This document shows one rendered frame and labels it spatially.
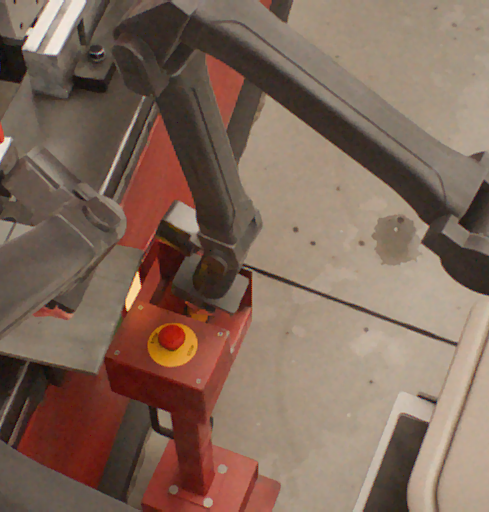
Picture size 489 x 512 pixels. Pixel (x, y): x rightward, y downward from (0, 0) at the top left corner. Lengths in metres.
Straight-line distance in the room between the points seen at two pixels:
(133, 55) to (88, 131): 0.60
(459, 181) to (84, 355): 0.48
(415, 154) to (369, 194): 1.66
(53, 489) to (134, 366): 0.81
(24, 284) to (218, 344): 0.68
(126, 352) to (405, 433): 0.49
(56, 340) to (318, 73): 0.47
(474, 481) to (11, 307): 0.33
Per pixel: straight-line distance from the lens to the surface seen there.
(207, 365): 1.30
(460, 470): 0.66
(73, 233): 0.80
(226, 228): 1.12
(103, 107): 1.49
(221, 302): 1.32
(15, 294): 0.65
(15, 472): 0.49
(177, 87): 0.92
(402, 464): 0.97
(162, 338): 1.29
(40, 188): 0.91
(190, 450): 1.72
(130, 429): 2.07
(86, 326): 1.09
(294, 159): 2.56
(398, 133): 0.84
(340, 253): 2.37
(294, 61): 0.82
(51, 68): 1.47
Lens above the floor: 1.93
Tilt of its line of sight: 55 degrees down
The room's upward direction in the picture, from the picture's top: straight up
